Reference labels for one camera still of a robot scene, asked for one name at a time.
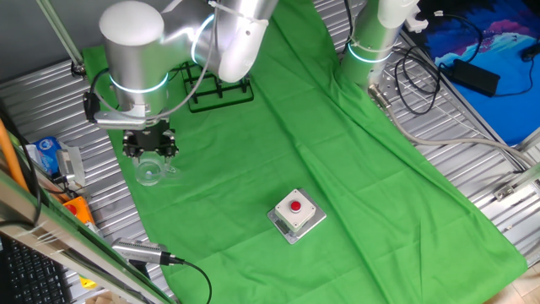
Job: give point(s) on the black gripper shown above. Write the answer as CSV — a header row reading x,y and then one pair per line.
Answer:
x,y
149,141

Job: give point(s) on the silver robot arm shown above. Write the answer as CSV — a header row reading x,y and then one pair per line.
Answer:
x,y
135,63

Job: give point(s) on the white ribbed device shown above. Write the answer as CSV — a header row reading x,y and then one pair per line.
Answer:
x,y
69,162

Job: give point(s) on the orange box red button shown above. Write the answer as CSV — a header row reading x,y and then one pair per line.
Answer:
x,y
80,211

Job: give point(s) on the blue tissue pack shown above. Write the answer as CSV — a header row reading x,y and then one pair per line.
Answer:
x,y
47,154

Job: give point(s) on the blue white packet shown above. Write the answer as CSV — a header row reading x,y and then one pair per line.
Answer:
x,y
31,156

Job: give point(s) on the grey box small red button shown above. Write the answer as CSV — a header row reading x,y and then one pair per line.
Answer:
x,y
295,211

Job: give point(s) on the wooden block puzzle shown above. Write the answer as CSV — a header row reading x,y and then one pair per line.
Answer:
x,y
99,300

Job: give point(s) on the black keyboard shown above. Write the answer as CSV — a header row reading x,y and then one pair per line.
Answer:
x,y
29,274

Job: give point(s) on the red button box rear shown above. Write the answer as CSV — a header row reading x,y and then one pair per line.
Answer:
x,y
316,220

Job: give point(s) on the green cloth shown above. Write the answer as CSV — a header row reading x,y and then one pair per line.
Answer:
x,y
337,169

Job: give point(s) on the black power adapter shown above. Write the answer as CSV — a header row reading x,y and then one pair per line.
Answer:
x,y
472,77

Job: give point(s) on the blue patterned desk mat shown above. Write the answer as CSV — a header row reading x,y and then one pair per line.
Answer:
x,y
506,63

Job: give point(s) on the black computer mouse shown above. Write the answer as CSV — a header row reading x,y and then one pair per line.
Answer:
x,y
531,52

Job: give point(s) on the silver exterior camera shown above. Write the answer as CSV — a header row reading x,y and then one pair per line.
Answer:
x,y
139,251

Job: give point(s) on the aluminium frame beam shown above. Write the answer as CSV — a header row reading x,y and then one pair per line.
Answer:
x,y
63,249

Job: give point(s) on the thin aluminium frame strut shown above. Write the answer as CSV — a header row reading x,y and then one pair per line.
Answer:
x,y
59,31

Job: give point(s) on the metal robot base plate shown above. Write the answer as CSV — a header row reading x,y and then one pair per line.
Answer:
x,y
390,82

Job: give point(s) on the aluminium profile with bracket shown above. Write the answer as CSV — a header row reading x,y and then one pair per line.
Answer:
x,y
519,181

